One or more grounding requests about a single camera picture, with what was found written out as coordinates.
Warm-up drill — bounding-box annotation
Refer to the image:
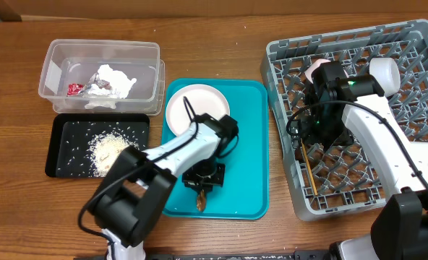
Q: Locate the silver red foil wrapper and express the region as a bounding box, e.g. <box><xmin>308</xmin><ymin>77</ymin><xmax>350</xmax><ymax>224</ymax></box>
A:
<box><xmin>67</xmin><ymin>73</ymin><xmax>110</xmax><ymax>96</ymax></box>

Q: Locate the white napkin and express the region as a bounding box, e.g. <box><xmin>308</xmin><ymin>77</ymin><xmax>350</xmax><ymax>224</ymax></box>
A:
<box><xmin>80</xmin><ymin>64</ymin><xmax>137</xmax><ymax>99</ymax></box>

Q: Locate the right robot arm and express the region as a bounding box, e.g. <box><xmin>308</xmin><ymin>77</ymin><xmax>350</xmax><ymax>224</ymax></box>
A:
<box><xmin>286</xmin><ymin>58</ymin><xmax>428</xmax><ymax>259</ymax></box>

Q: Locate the pile of white rice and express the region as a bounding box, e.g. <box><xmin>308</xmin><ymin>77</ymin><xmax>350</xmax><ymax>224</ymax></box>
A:
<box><xmin>60</xmin><ymin>121</ymin><xmax>148</xmax><ymax>178</ymax></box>

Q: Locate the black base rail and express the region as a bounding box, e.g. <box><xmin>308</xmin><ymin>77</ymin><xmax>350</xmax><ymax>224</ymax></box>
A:
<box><xmin>72</xmin><ymin>248</ymin><xmax>330</xmax><ymax>260</ymax></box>

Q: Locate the large pink plate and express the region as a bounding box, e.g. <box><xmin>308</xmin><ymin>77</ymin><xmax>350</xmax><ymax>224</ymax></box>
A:
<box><xmin>166</xmin><ymin>84</ymin><xmax>230</xmax><ymax>136</ymax></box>

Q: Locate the brown food scrap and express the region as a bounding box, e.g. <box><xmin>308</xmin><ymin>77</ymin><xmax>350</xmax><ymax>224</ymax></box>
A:
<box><xmin>196</xmin><ymin>190</ymin><xmax>207</xmax><ymax>212</ymax></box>

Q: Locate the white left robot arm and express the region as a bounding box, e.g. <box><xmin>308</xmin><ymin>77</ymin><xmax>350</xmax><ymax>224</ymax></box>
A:
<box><xmin>81</xmin><ymin>113</ymin><xmax>239</xmax><ymax>259</ymax></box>

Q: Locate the grey green bowl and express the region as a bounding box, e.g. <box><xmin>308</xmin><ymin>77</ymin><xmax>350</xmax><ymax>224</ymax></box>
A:
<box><xmin>369</xmin><ymin>58</ymin><xmax>401</xmax><ymax>97</ymax></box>

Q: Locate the clear plastic bin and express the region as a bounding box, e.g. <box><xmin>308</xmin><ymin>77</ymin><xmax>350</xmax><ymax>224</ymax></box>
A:
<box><xmin>38</xmin><ymin>39</ymin><xmax>165</xmax><ymax>116</ymax></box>

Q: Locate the pink bowl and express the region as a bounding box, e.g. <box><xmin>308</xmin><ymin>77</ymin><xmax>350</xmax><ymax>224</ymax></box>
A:
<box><xmin>304</xmin><ymin>58</ymin><xmax>330</xmax><ymax>84</ymax></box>

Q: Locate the grey dish rack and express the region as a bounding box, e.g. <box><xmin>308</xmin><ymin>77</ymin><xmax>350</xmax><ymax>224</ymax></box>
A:
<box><xmin>260</xmin><ymin>19</ymin><xmax>428</xmax><ymax>221</ymax></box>

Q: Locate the wooden chopstick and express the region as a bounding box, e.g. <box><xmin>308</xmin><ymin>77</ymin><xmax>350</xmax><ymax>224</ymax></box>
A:
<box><xmin>301</xmin><ymin>139</ymin><xmax>318</xmax><ymax>196</ymax></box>

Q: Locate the teal plastic tray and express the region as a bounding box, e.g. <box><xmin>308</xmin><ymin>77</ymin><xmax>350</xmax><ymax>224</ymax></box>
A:
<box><xmin>163</xmin><ymin>78</ymin><xmax>269</xmax><ymax>220</ymax></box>

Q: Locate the black food waste tray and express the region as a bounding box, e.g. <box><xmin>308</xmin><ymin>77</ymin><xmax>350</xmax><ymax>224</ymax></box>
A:
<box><xmin>45</xmin><ymin>113</ymin><xmax>150</xmax><ymax>178</ymax></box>

